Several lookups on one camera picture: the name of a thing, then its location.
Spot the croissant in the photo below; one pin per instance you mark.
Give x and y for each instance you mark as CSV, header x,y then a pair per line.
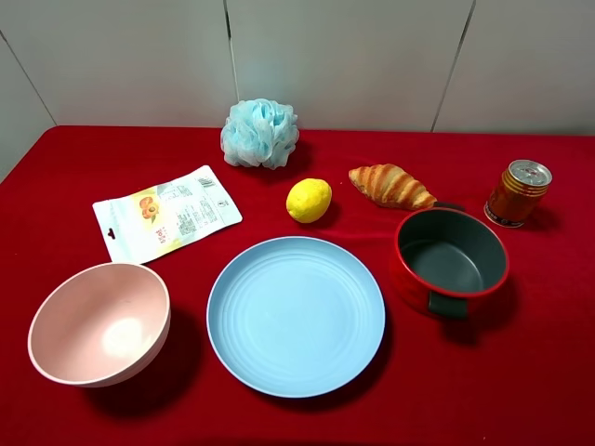
x,y
388,185

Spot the blue plate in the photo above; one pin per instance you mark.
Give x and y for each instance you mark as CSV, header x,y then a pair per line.
x,y
295,317

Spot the yellow lemon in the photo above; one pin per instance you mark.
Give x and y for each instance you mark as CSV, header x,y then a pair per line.
x,y
308,200

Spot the red pot with black handles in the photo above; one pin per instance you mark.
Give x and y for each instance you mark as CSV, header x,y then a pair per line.
x,y
445,263

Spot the pink bowl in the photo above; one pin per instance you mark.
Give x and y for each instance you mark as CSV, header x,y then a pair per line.
x,y
100,327

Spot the orange drink can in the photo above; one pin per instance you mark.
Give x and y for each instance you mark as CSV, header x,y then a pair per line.
x,y
520,189

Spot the white snack pouch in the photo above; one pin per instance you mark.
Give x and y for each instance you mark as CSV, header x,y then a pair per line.
x,y
154,222

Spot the blue mesh bath sponge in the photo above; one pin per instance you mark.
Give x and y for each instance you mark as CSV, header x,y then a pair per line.
x,y
259,132

